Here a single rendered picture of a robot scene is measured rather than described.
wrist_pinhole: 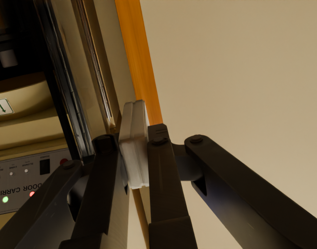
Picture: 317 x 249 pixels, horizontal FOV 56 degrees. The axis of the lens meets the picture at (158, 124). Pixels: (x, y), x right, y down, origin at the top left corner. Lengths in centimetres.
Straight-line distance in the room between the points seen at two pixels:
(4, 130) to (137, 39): 29
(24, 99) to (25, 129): 5
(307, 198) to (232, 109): 47
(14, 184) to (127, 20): 31
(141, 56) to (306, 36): 72
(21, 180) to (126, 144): 38
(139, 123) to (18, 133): 40
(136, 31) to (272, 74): 69
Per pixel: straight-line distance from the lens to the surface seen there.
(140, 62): 40
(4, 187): 53
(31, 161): 52
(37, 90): 56
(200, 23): 93
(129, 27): 39
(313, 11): 105
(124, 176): 16
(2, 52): 63
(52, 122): 53
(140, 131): 16
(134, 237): 64
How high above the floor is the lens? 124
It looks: 21 degrees up
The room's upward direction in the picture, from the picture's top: 169 degrees clockwise
